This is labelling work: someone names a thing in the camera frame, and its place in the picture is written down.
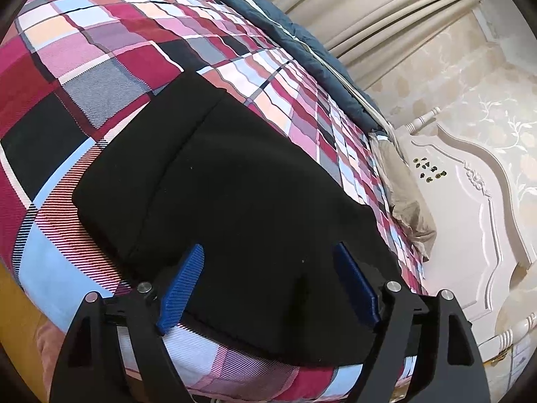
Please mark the dark blue quilt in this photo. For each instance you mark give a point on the dark blue quilt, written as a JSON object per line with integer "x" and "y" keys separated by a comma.
{"x": 308, "y": 52}

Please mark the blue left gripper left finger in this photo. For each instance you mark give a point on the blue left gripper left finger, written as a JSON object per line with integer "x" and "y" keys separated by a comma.
{"x": 179, "y": 288}

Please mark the white carved bed footboard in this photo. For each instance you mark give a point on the white carved bed footboard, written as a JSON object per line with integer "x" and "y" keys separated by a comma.
{"x": 480, "y": 246}

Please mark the black pants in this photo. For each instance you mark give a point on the black pants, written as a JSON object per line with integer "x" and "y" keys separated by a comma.
{"x": 196, "y": 167}

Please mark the brown pillow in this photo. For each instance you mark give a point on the brown pillow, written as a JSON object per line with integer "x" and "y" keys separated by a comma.
{"x": 407, "y": 204}

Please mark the beige curtain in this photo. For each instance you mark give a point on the beige curtain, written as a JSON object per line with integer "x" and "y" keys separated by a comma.
{"x": 370, "y": 37}

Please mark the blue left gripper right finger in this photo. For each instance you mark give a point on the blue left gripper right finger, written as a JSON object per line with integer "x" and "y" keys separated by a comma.
{"x": 361, "y": 294}

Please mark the plaid bed blanket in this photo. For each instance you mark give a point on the plaid bed blanket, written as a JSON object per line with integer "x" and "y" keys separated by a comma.
{"x": 74, "y": 74}

